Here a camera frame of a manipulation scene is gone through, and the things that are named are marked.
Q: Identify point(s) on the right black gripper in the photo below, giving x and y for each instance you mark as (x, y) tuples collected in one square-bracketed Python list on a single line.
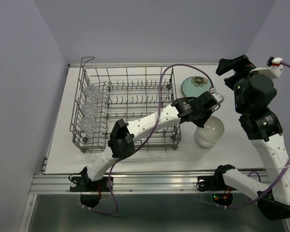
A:
[(241, 64)]

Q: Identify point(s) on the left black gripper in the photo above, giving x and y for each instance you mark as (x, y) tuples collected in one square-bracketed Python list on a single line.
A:
[(199, 123)]

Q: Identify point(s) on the light green flower plate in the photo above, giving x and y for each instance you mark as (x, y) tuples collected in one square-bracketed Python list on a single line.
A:
[(195, 86)]

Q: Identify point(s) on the white ribbed bowl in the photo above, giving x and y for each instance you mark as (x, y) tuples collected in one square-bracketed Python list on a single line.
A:
[(214, 125), (205, 139)]

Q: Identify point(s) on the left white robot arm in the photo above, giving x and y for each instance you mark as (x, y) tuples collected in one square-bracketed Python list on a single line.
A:
[(125, 135)]

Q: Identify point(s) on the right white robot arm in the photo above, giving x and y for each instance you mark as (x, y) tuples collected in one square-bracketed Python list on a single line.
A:
[(265, 132)]

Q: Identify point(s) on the clear glass cup middle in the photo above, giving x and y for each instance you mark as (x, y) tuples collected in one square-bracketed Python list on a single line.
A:
[(89, 110)]

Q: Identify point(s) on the clear glass cup front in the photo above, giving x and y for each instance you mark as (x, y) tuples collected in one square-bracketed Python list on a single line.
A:
[(88, 125)]

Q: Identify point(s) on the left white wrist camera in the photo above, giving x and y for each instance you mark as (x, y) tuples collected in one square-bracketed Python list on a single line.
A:
[(219, 98)]

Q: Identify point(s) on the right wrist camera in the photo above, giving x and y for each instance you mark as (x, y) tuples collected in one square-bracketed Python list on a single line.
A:
[(274, 69)]

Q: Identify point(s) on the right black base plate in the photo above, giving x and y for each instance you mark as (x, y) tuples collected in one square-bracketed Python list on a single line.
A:
[(212, 183)]

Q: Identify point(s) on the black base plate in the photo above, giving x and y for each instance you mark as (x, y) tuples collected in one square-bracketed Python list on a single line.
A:
[(212, 183), (76, 185)]

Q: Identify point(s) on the grey wire dish rack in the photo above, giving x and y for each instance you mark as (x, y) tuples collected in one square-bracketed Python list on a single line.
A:
[(128, 93)]

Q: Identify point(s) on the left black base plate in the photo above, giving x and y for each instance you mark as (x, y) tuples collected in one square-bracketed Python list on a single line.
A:
[(76, 185)]

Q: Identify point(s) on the aluminium mounting rail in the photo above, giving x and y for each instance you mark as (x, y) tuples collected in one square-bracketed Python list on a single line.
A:
[(125, 183)]

